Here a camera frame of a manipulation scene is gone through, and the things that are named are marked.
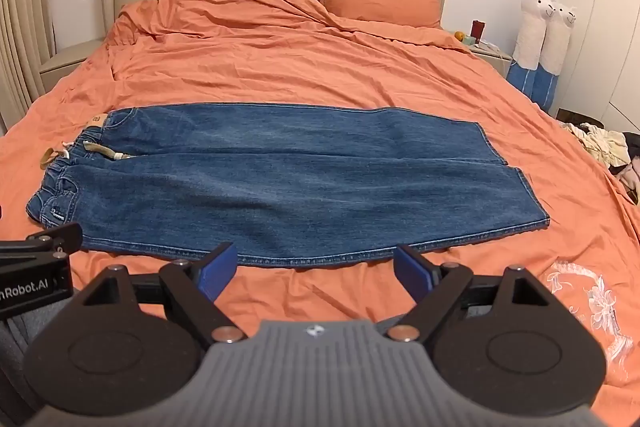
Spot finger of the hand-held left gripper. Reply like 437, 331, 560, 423
0, 223, 84, 261

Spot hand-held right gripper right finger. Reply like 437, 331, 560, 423
385, 244, 557, 344

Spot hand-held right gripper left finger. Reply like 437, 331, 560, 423
75, 242, 249, 349

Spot blue denim pants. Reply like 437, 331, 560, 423
26, 103, 551, 269

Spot person's grey clothing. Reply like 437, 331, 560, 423
0, 302, 68, 427

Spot beige bedside table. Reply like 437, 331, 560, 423
39, 38, 106, 93
467, 41, 514, 76

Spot beige curtain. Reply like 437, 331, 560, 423
0, 0, 56, 134

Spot orange duvet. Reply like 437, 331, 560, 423
0, 0, 640, 409

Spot pile of clothes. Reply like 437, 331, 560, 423
560, 122, 640, 204

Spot white alpaca plush toy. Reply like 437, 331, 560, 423
532, 0, 579, 110
506, 0, 557, 94

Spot white wardrobe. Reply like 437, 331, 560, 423
552, 0, 640, 134

